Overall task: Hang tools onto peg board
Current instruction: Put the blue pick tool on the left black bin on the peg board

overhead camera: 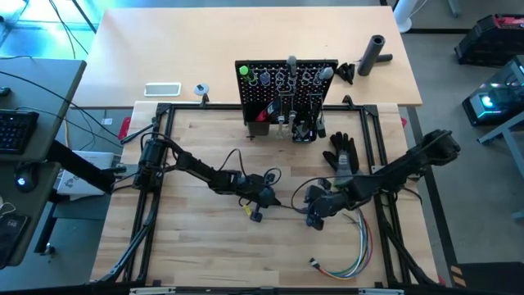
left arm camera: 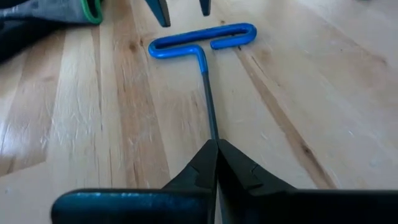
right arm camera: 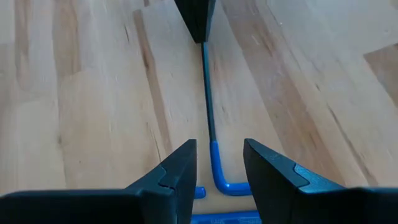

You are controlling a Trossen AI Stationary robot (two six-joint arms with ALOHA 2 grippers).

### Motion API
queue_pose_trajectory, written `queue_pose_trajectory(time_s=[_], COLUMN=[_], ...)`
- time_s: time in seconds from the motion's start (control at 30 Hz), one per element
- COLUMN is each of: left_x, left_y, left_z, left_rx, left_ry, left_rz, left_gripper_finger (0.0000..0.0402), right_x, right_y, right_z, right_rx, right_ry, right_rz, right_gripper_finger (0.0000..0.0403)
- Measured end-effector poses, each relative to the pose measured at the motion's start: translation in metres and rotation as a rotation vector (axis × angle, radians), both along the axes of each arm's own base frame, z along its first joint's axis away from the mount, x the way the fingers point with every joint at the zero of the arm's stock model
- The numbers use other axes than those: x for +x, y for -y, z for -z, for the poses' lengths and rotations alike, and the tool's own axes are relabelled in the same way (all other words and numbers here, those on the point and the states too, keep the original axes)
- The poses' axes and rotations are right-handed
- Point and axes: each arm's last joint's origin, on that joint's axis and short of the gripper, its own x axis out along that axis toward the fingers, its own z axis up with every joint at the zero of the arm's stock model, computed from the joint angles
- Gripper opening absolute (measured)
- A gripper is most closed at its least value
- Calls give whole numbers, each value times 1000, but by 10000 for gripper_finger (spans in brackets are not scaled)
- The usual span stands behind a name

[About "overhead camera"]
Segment black tape measure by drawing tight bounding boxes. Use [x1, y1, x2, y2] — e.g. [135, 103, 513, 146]
[316, 112, 328, 139]

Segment green black screwdriver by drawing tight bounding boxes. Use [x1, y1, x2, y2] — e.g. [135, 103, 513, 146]
[238, 64, 255, 86]

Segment grey handled screwdriver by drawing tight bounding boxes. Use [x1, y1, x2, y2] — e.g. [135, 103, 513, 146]
[314, 66, 336, 85]
[286, 55, 299, 89]

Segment black grey work glove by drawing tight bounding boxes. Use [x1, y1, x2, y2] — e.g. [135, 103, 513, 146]
[322, 130, 361, 188]

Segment tall black pegboard bin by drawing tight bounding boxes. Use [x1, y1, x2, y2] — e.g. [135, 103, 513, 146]
[244, 102, 272, 137]

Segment small black pegboard bin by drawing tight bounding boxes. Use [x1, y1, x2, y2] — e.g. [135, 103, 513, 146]
[291, 110, 318, 143]

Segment black metal pegboard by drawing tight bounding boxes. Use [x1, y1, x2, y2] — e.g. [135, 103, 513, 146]
[235, 59, 340, 124]

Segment black plastic clips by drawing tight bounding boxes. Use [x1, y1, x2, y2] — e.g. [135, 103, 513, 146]
[336, 61, 357, 86]

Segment grey cylinder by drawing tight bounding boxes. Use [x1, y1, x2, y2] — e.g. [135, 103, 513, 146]
[357, 34, 387, 78]

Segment light wood desk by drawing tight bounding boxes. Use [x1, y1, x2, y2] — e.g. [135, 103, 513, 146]
[73, 6, 424, 109]

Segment black slanted beam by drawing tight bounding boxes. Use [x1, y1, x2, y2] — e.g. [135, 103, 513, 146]
[46, 140, 117, 195]

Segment white cardboard box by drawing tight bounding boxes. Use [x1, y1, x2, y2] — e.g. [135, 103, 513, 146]
[56, 150, 121, 201]

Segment white stand base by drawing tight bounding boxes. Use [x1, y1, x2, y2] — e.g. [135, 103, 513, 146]
[392, 0, 428, 34]

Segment black RGB computer tower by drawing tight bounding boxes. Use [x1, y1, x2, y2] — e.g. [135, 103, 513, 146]
[461, 55, 524, 128]

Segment black red equipment case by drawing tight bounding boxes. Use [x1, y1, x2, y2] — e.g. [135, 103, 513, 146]
[454, 13, 524, 68]

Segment grey side desk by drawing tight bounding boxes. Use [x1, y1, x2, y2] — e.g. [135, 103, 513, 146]
[0, 57, 88, 270]

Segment black computer mouse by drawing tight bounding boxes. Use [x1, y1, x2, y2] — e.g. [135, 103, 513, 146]
[15, 162, 39, 193]

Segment black keyboard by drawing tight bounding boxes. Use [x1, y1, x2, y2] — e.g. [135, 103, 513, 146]
[0, 109, 41, 156]

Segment black handheld device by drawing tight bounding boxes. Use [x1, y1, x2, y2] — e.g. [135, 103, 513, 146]
[0, 212, 31, 270]

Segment coloured cable bundle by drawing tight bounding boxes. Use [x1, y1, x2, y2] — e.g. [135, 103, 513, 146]
[309, 208, 375, 282]

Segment wire pegboard hook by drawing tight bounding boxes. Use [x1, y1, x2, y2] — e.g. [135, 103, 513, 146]
[277, 84, 298, 120]
[308, 93, 326, 122]

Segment black aluminium table frame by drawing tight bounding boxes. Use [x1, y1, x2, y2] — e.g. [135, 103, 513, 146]
[90, 93, 441, 288]

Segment silver metal bracket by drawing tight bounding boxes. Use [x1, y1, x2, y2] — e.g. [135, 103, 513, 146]
[129, 286, 178, 295]
[359, 288, 405, 295]

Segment wire screwdriver holder rack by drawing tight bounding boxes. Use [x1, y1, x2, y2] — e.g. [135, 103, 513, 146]
[255, 64, 335, 88]

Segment grey metal desk frame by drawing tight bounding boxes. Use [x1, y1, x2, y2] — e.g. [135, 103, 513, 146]
[477, 110, 524, 224]

